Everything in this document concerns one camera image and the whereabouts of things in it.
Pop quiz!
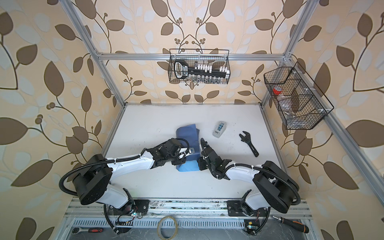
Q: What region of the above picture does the right black wire basket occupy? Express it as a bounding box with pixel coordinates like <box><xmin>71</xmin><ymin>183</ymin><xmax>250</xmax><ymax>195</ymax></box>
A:
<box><xmin>264</xmin><ymin>62</ymin><xmax>334</xmax><ymax>130</ymax></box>

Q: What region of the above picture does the black wire basket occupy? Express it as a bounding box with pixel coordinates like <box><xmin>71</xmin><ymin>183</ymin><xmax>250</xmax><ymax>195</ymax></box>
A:
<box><xmin>264</xmin><ymin>62</ymin><xmax>334</xmax><ymax>130</ymax></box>
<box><xmin>168</xmin><ymin>48</ymin><xmax>231</xmax><ymax>85</ymax></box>

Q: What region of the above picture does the black adjustable wrench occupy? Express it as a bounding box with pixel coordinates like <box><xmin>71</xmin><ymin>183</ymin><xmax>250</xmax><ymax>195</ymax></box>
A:
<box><xmin>239</xmin><ymin>131</ymin><xmax>259</xmax><ymax>158</ymax></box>

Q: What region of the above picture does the grey tape dispenser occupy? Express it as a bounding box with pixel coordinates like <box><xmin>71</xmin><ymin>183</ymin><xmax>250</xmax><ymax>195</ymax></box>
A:
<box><xmin>213</xmin><ymin>121</ymin><xmax>227</xmax><ymax>138</ymax></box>

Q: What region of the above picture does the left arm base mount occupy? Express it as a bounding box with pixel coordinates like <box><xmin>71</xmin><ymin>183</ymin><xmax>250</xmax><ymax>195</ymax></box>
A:
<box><xmin>107</xmin><ymin>199</ymin><xmax>150</xmax><ymax>216</ymax></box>

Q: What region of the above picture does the black socket set holder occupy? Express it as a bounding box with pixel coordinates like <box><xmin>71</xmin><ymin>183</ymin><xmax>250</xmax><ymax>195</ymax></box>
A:
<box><xmin>173</xmin><ymin>60</ymin><xmax>231</xmax><ymax>81</ymax></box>

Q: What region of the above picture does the light blue wrapping paper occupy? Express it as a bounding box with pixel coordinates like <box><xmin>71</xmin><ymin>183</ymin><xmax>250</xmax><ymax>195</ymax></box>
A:
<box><xmin>176</xmin><ymin>124</ymin><xmax>201</xmax><ymax>172</ymax></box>

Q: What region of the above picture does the ratchet wrench red handle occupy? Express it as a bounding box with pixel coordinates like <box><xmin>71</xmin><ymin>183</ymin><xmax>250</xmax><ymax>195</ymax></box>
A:
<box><xmin>72</xmin><ymin>227</ymin><xmax>104</xmax><ymax>235</ymax></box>

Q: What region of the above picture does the aluminium mounting rail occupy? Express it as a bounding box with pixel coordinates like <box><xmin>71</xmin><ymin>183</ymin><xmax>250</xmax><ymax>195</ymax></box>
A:
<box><xmin>65</xmin><ymin>198</ymin><xmax>313</xmax><ymax>220</ymax></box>

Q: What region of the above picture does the back black wire basket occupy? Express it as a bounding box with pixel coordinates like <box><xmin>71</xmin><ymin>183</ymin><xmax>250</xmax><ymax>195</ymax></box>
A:
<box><xmin>168</xmin><ymin>48</ymin><xmax>231</xmax><ymax>85</ymax></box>

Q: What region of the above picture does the clear tape roll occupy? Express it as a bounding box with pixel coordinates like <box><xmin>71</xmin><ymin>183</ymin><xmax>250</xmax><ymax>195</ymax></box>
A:
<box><xmin>157</xmin><ymin>216</ymin><xmax>179</xmax><ymax>240</ymax></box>

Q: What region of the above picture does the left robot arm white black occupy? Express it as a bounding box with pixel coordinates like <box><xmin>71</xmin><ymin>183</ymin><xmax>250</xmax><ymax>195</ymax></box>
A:
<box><xmin>59</xmin><ymin>138</ymin><xmax>195</xmax><ymax>211</ymax></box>

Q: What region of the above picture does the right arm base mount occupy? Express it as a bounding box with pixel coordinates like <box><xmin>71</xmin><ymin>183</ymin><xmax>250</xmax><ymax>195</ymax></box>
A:
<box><xmin>227</xmin><ymin>200</ymin><xmax>268</xmax><ymax>218</ymax></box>

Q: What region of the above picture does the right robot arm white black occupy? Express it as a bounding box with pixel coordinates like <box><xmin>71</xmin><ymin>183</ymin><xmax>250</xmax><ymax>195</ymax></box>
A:
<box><xmin>199</xmin><ymin>138</ymin><xmax>301</xmax><ymax>216</ymax></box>

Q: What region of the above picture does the orange black screwdriver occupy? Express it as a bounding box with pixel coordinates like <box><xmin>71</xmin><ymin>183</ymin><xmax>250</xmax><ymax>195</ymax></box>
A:
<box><xmin>276</xmin><ymin>217</ymin><xmax>309</xmax><ymax>234</ymax></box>

